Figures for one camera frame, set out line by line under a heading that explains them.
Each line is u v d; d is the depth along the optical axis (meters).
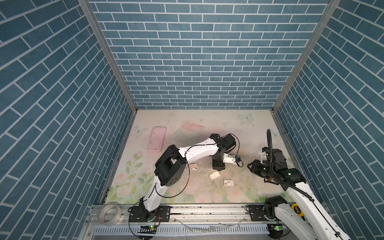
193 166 0.87
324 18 0.74
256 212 0.74
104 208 0.73
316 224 0.43
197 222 0.72
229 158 0.76
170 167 0.50
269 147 0.67
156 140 0.99
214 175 0.87
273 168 0.58
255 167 0.69
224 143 0.64
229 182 0.83
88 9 0.71
